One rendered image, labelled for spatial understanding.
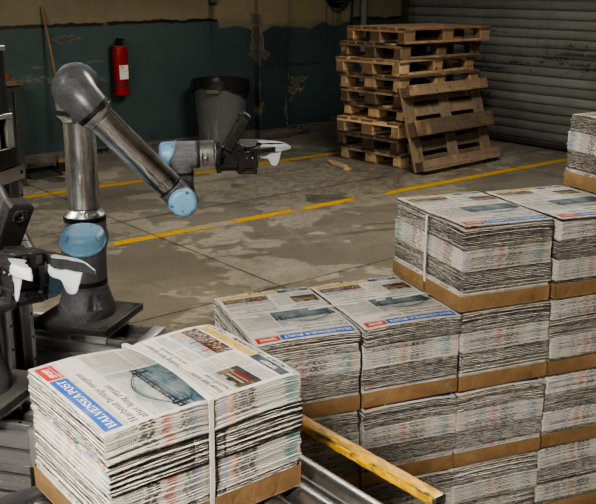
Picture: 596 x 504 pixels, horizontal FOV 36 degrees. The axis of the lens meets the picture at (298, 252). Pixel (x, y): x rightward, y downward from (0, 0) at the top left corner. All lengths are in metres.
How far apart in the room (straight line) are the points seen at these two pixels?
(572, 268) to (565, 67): 7.51
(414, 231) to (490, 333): 0.36
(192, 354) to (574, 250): 1.30
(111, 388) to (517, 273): 1.32
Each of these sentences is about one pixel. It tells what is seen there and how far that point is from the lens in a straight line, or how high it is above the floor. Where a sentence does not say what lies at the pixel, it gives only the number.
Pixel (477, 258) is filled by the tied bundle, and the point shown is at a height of 0.98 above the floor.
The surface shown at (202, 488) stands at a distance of 1.54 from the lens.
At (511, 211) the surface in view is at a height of 1.07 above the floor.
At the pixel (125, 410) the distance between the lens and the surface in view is 1.45.
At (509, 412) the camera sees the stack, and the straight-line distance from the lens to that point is 2.65.
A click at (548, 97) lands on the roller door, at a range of 10.15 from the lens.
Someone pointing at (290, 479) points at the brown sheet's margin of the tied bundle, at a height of 0.83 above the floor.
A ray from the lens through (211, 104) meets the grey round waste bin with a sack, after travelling 9.26.
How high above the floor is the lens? 1.66
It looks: 16 degrees down
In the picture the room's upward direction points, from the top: straight up
